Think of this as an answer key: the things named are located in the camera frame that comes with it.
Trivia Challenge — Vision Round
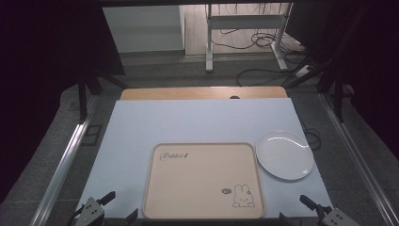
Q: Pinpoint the beige tray with rabbit print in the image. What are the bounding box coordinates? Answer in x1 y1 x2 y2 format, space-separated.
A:
142 142 266 220

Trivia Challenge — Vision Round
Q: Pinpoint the tangle of black floor cables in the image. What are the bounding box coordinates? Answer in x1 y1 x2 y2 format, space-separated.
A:
210 3 307 55

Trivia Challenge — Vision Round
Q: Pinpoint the white cabinet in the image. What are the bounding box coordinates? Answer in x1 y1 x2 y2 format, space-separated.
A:
102 5 186 54

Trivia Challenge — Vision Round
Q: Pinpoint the black floor frame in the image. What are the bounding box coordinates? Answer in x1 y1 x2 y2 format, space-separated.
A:
80 123 104 147

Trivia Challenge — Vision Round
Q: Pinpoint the white table mat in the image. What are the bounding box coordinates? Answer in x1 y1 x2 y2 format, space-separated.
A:
75 99 334 219

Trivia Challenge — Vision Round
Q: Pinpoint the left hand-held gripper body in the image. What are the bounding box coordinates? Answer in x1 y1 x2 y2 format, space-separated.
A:
74 196 106 226

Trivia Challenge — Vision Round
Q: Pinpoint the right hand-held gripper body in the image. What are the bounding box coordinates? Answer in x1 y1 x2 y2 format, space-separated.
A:
315 204 362 226

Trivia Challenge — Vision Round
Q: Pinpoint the wooden desk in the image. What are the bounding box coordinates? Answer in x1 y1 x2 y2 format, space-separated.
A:
120 86 289 102

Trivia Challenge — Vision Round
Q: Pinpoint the aluminium rail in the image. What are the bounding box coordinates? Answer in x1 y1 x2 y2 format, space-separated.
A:
317 92 399 226
29 95 101 226

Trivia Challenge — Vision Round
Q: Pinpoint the white plate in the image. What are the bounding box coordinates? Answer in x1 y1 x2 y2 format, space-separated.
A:
255 129 315 182

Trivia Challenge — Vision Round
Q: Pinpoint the white metal desk frame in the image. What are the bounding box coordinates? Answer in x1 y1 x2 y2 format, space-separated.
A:
204 3 294 73

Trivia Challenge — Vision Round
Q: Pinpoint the black coiled cable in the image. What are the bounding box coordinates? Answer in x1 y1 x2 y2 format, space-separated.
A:
300 120 323 152

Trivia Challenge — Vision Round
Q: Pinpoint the black floor cable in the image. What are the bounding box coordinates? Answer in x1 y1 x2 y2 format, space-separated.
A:
235 67 303 88

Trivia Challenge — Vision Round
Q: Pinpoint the black metal stand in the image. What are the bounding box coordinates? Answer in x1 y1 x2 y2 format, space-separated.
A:
75 70 130 124
281 3 373 124

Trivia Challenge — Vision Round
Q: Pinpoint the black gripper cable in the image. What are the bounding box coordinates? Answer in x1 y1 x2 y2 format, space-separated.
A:
66 204 86 226

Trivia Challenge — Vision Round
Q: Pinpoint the white power strip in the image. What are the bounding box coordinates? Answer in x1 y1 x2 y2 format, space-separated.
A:
294 64 312 79

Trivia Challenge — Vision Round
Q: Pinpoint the dark curtain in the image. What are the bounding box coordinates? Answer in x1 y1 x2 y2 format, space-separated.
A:
0 0 127 203
284 0 399 159

